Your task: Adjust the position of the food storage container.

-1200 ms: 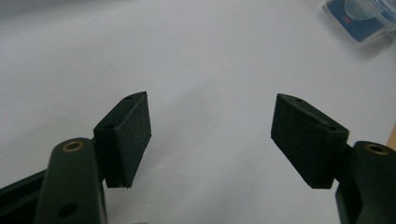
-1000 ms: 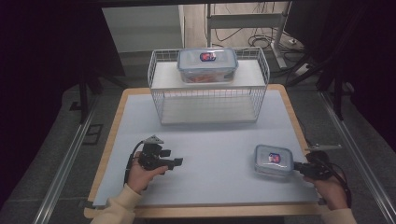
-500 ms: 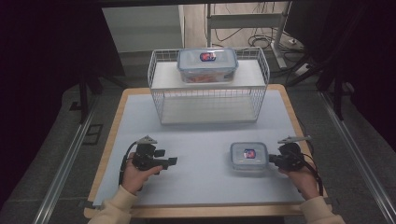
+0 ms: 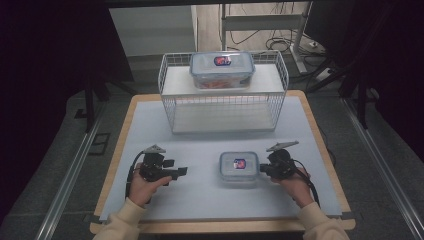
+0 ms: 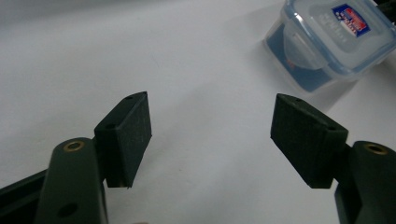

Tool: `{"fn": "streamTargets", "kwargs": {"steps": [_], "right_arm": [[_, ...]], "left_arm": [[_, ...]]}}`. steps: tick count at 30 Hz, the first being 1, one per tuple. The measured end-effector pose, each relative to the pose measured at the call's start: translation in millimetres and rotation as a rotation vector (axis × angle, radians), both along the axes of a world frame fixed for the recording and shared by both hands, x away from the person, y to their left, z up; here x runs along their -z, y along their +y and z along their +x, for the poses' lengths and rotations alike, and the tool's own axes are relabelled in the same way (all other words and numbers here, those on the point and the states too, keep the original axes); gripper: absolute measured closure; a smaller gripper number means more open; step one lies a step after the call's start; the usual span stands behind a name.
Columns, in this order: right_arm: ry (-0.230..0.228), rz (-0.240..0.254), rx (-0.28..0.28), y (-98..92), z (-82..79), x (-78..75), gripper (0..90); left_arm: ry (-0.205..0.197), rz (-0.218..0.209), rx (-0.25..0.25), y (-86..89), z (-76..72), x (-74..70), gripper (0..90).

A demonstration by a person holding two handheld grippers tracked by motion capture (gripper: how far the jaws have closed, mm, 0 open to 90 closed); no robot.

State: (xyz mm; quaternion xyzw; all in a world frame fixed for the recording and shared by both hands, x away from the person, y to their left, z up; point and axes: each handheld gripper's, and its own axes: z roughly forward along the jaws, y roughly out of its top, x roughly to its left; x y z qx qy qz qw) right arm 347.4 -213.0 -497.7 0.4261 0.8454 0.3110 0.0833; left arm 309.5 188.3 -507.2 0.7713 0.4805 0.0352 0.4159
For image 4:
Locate large clear food container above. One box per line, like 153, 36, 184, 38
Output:
189, 50, 257, 90

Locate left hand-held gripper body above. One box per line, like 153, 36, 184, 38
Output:
139, 144, 168, 183

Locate light blue table mat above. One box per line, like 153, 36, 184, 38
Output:
99, 96, 344, 223

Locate person's right hand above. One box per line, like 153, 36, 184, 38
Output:
270, 168, 316, 209

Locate metal floor rail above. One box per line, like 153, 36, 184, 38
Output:
343, 98, 424, 240
34, 99, 108, 240

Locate white power strip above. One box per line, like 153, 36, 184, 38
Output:
314, 67, 334, 83

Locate white cabinet panel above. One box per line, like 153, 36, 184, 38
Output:
109, 4, 198, 58

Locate white wire shelf rack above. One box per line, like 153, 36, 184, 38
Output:
157, 49, 290, 135

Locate small clear food container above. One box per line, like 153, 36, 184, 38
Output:
218, 151, 260, 188

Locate left hand-held gripper black cable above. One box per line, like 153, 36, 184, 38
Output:
124, 150, 146, 201

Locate dark curtain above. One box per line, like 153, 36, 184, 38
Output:
0, 0, 134, 214
304, 0, 424, 164

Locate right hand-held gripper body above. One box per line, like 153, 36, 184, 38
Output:
266, 140, 300, 181

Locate black cables on floor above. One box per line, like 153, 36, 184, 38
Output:
229, 29, 326, 58

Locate person's left hand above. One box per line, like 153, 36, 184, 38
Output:
128, 163, 173, 208

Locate black floor bracket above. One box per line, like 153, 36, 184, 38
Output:
88, 132, 112, 156

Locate right hand-held gripper black cable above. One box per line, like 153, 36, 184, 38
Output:
293, 159, 322, 208

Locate white metal desk frame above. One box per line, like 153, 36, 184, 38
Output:
219, 1, 313, 75

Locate hand-held gripper black cable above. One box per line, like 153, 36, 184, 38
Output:
293, 159, 322, 208
124, 150, 146, 201

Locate black metal stand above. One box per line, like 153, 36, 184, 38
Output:
306, 56, 372, 131
74, 74, 134, 134

